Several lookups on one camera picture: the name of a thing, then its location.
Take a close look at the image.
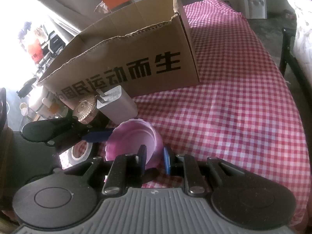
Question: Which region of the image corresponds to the white quilted bedding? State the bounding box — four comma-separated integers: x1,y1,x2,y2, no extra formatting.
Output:
286,0,312,78

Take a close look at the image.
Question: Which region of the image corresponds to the white charger plug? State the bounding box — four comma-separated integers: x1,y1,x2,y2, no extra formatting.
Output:
96,85,138,125

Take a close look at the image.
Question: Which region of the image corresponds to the grey curtain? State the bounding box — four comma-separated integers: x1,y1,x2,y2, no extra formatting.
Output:
15,0,103,30

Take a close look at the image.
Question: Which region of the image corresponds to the red bag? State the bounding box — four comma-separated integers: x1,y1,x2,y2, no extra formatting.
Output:
27,41,43,61

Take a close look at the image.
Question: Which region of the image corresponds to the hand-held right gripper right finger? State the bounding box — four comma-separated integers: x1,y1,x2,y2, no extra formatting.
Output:
163,146,246,197

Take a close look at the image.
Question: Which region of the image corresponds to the gold lid jar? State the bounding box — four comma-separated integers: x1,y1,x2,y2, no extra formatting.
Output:
73,93,109,131

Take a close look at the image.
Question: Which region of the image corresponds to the purple plastic bowl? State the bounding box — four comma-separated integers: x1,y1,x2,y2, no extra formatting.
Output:
105,118,163,171

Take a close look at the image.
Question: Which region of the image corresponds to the white supplement bottle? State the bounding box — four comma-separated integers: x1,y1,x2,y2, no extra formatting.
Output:
29,85,53,114

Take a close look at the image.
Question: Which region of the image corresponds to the red checked tablecloth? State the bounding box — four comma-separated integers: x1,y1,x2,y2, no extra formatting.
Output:
61,0,305,225

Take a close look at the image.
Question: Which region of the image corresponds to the black tape roll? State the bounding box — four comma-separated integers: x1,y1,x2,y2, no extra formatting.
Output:
61,140,98,170

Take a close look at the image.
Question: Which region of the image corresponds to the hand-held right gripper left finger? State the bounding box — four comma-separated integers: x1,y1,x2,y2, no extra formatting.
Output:
65,145,147,195

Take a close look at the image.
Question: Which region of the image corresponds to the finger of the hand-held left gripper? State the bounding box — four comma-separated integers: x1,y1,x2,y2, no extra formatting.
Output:
49,117,114,152

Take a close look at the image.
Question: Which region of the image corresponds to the brown cardboard box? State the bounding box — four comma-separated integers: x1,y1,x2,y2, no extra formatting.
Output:
36,0,200,98

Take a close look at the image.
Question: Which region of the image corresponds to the white water dispenser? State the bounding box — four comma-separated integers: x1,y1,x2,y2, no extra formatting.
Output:
234,0,267,20

